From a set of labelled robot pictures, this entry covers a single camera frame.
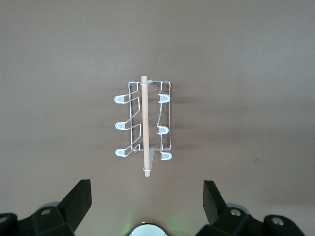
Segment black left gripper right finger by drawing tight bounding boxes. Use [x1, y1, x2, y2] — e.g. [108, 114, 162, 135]
[196, 180, 265, 236]

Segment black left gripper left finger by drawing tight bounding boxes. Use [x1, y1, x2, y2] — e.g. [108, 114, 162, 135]
[18, 179, 93, 236]

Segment brown table cover sheet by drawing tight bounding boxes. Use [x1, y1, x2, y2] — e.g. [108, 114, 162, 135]
[0, 0, 315, 236]

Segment white wire cup holder rack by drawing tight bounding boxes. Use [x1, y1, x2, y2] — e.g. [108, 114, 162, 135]
[114, 75, 173, 177]

